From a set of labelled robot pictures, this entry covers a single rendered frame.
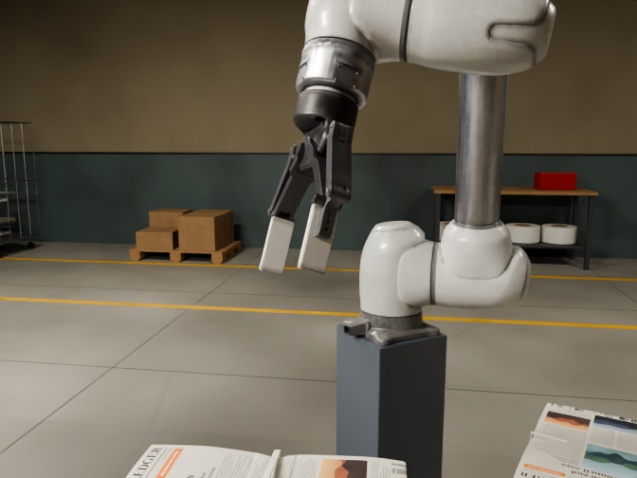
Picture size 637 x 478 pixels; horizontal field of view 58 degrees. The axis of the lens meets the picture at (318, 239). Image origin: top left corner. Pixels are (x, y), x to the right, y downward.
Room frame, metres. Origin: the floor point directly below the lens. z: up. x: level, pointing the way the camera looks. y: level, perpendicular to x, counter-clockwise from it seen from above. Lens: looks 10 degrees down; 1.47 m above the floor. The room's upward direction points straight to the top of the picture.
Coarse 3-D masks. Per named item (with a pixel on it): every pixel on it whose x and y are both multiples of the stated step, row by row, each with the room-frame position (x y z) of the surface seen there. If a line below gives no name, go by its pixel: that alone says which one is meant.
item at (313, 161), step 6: (312, 138) 0.68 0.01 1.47; (306, 144) 0.68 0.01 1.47; (312, 144) 0.67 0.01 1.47; (306, 150) 0.67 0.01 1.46; (312, 150) 0.66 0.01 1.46; (312, 156) 0.65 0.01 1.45; (318, 156) 0.65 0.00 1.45; (312, 162) 0.65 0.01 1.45; (318, 162) 0.64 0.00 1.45; (324, 162) 0.65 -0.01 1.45; (318, 168) 0.63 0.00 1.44; (324, 168) 0.64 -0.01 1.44; (318, 174) 0.63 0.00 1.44; (324, 174) 0.63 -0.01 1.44; (318, 180) 0.62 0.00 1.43; (324, 180) 0.62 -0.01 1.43; (318, 186) 0.61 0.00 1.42; (324, 186) 0.61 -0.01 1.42; (336, 186) 0.62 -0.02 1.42; (318, 192) 0.61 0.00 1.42; (324, 192) 0.60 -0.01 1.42; (318, 198) 0.59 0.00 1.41; (324, 198) 0.59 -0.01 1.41; (318, 204) 0.59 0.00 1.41; (324, 204) 0.59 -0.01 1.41; (342, 204) 0.60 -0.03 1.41
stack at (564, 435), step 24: (552, 408) 1.31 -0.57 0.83; (576, 408) 1.31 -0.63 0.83; (552, 432) 1.19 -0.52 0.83; (576, 432) 1.19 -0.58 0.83; (600, 432) 1.19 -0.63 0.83; (624, 432) 1.19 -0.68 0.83; (528, 456) 1.09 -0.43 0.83; (552, 456) 1.09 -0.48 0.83; (576, 456) 1.09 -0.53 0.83; (600, 456) 1.09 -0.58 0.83; (624, 456) 1.09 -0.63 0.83
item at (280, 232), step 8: (272, 224) 0.72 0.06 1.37; (280, 224) 0.72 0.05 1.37; (288, 224) 0.73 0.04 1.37; (272, 232) 0.72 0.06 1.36; (280, 232) 0.72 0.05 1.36; (288, 232) 0.72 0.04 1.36; (272, 240) 0.71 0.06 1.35; (280, 240) 0.72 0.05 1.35; (288, 240) 0.72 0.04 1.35; (264, 248) 0.71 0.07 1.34; (272, 248) 0.71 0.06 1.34; (280, 248) 0.72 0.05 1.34; (264, 256) 0.71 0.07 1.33; (272, 256) 0.71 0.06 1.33; (280, 256) 0.71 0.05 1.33; (264, 264) 0.70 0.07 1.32; (272, 264) 0.71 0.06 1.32; (280, 264) 0.71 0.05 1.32; (272, 272) 0.71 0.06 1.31; (280, 272) 0.71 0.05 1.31
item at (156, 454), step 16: (160, 448) 0.77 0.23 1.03; (176, 448) 0.77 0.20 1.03; (192, 448) 0.76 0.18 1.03; (208, 448) 0.77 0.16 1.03; (144, 464) 0.72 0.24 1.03; (160, 464) 0.72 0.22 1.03; (176, 464) 0.72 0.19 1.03; (192, 464) 0.72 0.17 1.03; (208, 464) 0.73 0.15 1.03; (224, 464) 0.73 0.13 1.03; (240, 464) 0.73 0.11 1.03
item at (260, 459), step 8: (256, 456) 0.75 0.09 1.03; (264, 456) 0.75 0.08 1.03; (288, 456) 0.75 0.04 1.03; (296, 456) 0.75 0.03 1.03; (256, 464) 0.73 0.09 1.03; (264, 464) 0.74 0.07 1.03; (280, 464) 0.74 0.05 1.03; (288, 464) 0.73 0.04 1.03; (248, 472) 0.71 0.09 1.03; (256, 472) 0.71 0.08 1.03; (272, 472) 0.71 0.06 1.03; (280, 472) 0.71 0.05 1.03; (288, 472) 0.71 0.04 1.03
